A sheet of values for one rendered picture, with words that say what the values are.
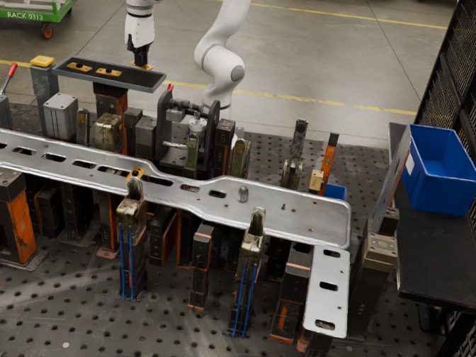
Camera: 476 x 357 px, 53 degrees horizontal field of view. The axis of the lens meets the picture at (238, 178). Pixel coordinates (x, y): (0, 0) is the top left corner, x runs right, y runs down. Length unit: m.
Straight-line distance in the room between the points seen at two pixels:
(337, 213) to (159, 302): 0.61
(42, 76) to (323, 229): 1.13
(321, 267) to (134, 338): 0.57
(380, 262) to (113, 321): 0.78
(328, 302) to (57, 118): 1.04
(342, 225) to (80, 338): 0.81
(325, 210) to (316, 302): 0.36
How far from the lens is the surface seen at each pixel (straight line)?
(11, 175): 1.52
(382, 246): 1.31
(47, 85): 1.89
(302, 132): 1.46
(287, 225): 1.37
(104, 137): 1.63
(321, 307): 1.19
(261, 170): 2.11
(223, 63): 1.80
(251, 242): 1.24
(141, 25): 1.62
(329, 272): 1.27
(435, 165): 1.78
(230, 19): 1.83
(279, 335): 1.47
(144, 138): 1.62
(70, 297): 1.58
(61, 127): 1.70
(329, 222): 1.42
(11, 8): 5.44
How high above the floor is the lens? 1.89
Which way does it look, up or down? 36 degrees down
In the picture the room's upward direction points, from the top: 7 degrees clockwise
